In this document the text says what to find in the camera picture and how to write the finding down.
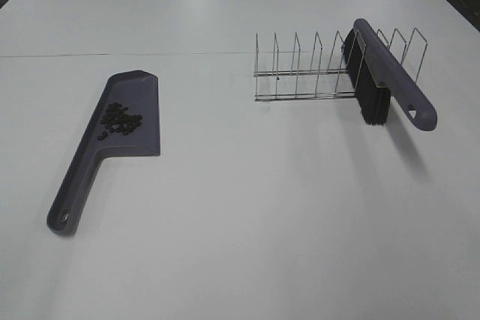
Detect purple plastic dustpan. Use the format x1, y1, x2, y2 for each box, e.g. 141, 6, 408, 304
46, 70, 161, 236

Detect chrome wire dish rack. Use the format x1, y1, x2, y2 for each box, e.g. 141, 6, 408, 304
253, 28, 428, 102

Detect purple hand brush black bristles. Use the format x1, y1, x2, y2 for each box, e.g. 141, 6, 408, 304
342, 18, 438, 131

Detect pile of coffee beans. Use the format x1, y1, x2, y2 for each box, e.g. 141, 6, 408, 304
97, 102, 143, 141

